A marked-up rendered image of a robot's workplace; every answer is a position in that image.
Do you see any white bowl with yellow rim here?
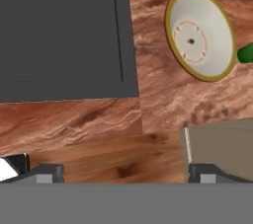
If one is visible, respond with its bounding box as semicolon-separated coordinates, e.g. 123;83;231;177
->
164;0;237;83

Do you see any green rounded object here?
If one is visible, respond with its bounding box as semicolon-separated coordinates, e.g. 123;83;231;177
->
236;42;253;65

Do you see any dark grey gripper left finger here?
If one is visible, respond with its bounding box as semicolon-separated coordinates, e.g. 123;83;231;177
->
4;163;65;185

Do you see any pale cupboard door handle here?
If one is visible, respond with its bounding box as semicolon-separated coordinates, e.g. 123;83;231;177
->
183;126;194;165

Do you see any dark grey flat panel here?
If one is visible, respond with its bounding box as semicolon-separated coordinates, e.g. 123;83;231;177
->
0;0;140;104

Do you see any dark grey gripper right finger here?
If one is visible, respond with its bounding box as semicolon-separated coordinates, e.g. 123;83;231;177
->
188;163;253;185

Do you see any beige cupboard door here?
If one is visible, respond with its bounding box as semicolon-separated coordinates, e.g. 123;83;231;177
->
179;118;253;183

